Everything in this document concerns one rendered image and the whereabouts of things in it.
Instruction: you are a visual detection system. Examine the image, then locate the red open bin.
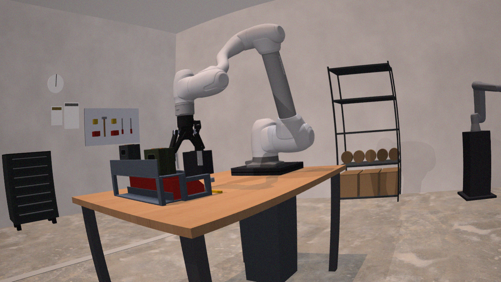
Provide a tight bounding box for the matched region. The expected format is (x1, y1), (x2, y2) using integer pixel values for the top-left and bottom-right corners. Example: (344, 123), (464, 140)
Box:
(142, 178), (157, 191)
(163, 176), (205, 200)
(129, 177), (143, 188)

